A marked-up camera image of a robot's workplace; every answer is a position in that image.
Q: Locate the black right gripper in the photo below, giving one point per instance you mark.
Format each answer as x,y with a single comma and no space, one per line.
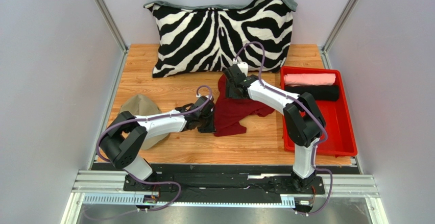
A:
230,90

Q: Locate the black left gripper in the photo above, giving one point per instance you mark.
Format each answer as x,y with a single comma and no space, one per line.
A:
211,128

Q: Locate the dark red t shirt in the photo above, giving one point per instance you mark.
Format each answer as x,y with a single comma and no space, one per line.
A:
229,112

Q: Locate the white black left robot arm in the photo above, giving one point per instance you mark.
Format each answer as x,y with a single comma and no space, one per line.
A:
123,140

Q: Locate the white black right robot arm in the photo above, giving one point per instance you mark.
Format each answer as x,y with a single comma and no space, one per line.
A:
304,122

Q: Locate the zebra print pillow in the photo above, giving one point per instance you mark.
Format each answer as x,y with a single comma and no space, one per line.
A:
208,38

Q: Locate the beige baseball cap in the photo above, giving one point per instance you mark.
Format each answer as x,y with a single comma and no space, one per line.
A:
142,105

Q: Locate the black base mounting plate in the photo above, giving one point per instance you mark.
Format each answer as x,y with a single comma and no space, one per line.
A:
231,184

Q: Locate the rolled pink t shirt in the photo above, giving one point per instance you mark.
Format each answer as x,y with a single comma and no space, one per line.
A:
309,79

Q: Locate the rolled black t shirt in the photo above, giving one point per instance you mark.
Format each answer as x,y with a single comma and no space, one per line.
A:
320,92

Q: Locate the red plastic tray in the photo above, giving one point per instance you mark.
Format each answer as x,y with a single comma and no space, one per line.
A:
341,141

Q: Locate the aluminium frame rail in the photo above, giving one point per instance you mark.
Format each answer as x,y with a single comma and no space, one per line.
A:
106,187

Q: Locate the right aluminium corner post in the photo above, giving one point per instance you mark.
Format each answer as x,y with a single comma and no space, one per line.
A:
349,6

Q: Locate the aluminium corner post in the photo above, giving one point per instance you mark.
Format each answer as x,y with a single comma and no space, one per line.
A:
112,25
349,6

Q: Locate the left aluminium corner post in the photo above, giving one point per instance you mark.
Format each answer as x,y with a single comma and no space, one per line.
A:
112,25

